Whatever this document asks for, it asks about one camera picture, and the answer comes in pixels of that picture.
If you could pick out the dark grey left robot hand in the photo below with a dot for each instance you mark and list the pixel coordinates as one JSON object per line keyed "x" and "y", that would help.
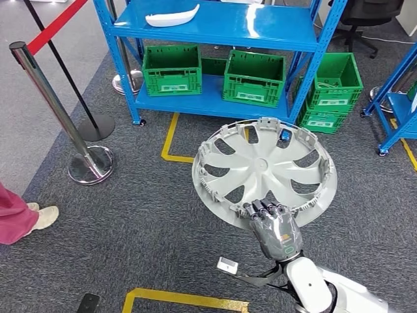
{"x": 88, "y": 304}

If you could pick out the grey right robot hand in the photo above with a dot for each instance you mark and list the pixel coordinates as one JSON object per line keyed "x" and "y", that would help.
{"x": 277, "y": 235}

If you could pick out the grey plastic wheel hubcap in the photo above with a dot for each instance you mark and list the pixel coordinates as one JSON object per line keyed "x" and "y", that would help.
{"x": 260, "y": 166}

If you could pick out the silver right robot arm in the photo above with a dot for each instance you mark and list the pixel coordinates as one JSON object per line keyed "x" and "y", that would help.
{"x": 309, "y": 285}

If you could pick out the blue metal shelf rack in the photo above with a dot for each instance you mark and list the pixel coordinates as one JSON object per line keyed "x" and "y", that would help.
{"x": 399, "y": 116}
{"x": 212, "y": 26}

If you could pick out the white plastic trim part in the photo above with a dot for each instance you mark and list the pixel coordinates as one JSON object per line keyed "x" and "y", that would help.
{"x": 173, "y": 18}

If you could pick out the person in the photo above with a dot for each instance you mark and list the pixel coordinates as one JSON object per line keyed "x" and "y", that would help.
{"x": 16, "y": 220}

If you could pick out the black office chair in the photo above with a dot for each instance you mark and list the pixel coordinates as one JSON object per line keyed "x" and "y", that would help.
{"x": 365, "y": 17}

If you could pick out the red barrier belt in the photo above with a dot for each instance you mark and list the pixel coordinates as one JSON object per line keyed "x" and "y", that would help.
{"x": 55, "y": 28}

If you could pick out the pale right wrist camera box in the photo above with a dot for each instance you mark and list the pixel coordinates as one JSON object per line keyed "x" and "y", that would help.
{"x": 228, "y": 265}

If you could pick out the chrome stanchion post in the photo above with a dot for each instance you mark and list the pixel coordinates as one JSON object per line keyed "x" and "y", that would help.
{"x": 91, "y": 166}
{"x": 379, "y": 98}
{"x": 128, "y": 82}

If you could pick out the black stanchion post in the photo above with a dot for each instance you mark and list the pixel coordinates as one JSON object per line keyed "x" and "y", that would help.
{"x": 97, "y": 127}

